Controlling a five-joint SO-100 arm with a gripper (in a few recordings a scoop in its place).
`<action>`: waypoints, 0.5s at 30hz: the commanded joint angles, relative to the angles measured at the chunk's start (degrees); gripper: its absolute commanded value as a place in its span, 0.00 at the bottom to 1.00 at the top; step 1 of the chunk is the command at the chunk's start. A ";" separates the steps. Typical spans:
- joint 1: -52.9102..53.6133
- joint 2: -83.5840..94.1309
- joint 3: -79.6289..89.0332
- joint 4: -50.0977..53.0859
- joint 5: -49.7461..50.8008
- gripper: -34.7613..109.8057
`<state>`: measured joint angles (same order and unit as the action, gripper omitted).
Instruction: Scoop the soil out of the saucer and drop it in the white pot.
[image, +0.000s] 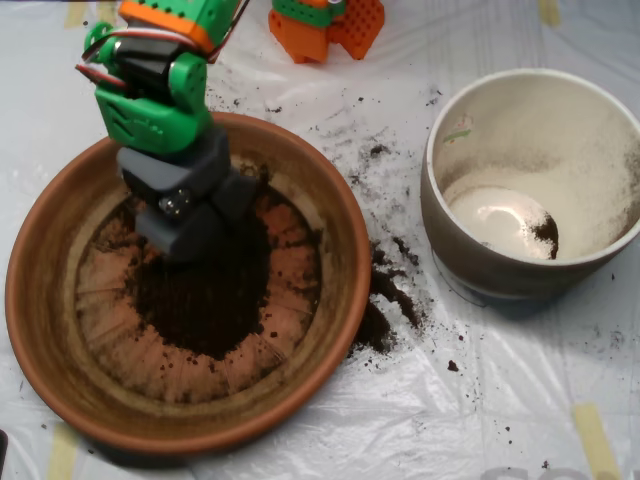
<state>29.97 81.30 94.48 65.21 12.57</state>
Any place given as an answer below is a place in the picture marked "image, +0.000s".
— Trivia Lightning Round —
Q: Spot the dark soil pile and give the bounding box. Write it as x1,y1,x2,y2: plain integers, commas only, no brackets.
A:
130,169,275,362

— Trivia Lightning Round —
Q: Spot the dark soil heap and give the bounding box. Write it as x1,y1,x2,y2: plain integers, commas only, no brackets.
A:
530,213,561,261

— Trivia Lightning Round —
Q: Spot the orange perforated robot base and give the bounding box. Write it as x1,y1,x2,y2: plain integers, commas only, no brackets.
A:
268,0,386,64

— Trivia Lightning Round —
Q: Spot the terracotta plant saucer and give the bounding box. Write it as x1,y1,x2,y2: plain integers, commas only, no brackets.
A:
4,110,372,456

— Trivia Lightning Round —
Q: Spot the spilled dark soil patch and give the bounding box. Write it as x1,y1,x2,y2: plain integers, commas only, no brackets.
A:
347,237,436,359

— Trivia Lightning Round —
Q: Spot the white ceramic pot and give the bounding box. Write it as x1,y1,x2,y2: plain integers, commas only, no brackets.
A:
419,68,640,301

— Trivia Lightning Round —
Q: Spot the beige masking tape strip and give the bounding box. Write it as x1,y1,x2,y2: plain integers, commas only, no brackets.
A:
46,423,81,480
96,1,121,32
537,0,562,27
573,402,622,480
64,1,87,29

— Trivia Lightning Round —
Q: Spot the clear plastic cover sheet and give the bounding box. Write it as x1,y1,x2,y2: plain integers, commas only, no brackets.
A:
0,0,640,480

